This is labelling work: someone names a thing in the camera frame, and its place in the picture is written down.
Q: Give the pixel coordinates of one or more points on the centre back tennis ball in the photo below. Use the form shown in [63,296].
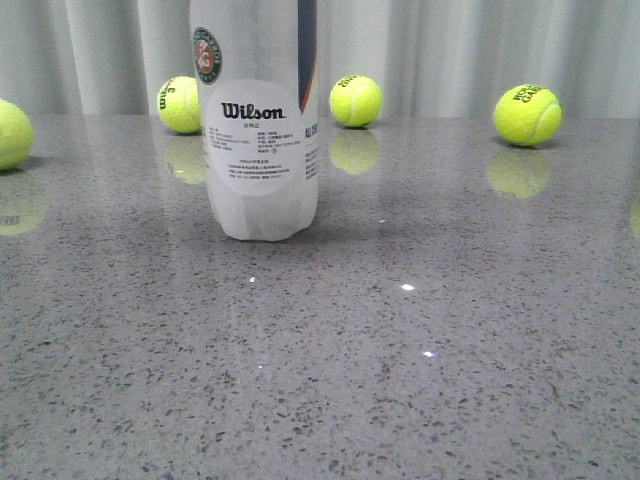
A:
[356,100]

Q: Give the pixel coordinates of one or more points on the right Roland Garros tennis ball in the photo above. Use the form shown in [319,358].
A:
[527,115]

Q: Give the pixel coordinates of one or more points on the grey pleated curtain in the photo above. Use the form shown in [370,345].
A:
[432,58]

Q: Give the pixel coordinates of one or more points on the clear Wilson tennis ball can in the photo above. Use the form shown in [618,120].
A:
[255,64]

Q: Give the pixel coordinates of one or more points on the far left tennis ball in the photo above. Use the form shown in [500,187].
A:
[17,135]

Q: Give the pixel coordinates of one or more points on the tennis ball marked three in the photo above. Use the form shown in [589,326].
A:
[178,105]

